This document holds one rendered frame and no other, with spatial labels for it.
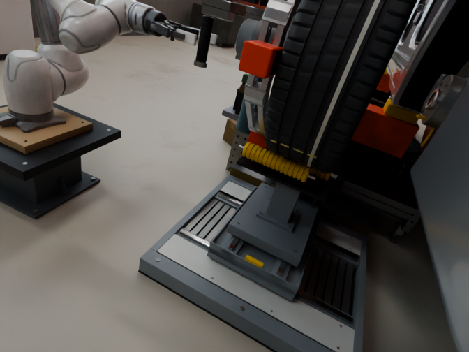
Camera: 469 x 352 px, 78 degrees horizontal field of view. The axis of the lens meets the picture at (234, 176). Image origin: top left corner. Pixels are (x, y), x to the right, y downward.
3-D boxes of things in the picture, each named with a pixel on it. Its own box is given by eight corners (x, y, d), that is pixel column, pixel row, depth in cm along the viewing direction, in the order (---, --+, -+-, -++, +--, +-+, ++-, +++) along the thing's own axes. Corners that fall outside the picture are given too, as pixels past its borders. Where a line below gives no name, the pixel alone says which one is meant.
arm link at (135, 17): (127, 31, 97) (142, 36, 95) (128, 0, 92) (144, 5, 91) (145, 32, 104) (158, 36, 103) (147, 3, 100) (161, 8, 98)
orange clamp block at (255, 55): (276, 75, 77) (264, 79, 70) (249, 66, 79) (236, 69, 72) (284, 47, 74) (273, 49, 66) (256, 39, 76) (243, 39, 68)
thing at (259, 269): (290, 303, 107) (300, 286, 102) (206, 257, 116) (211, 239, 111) (315, 228, 148) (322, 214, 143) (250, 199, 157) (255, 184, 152)
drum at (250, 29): (287, 79, 96) (301, 33, 89) (229, 59, 101) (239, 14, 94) (296, 74, 108) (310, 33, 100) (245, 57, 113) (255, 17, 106)
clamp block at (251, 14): (264, 25, 112) (268, 10, 110) (243, 19, 115) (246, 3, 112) (268, 25, 117) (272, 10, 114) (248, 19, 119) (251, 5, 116)
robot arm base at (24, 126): (-16, 119, 115) (-19, 105, 113) (39, 108, 134) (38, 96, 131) (15, 136, 110) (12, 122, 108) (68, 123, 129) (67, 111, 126)
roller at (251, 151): (310, 188, 99) (317, 174, 96) (234, 155, 107) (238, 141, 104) (313, 181, 104) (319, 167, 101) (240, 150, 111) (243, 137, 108)
